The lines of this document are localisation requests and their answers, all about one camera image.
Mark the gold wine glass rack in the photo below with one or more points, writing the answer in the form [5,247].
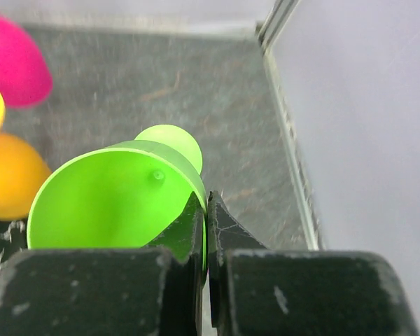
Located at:
[12,239]

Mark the green goblet front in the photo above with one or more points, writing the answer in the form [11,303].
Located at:
[120,196]

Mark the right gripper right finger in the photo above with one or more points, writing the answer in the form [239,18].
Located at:
[259,291]

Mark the magenta goblet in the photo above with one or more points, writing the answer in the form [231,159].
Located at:
[25,79]

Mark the orange goblet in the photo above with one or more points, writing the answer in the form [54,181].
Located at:
[22,172]

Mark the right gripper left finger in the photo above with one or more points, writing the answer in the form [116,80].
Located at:
[154,290]

